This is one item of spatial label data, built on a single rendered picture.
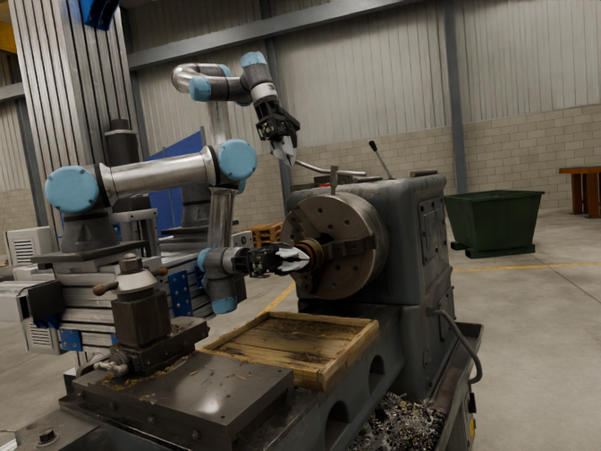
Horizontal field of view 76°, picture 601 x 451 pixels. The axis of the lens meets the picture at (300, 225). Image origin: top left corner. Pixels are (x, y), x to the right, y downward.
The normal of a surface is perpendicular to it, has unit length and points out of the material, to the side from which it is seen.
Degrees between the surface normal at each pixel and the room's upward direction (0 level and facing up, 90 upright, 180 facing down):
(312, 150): 90
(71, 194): 91
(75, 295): 90
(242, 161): 90
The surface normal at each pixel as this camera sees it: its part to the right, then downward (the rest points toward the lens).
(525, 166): -0.28, 0.13
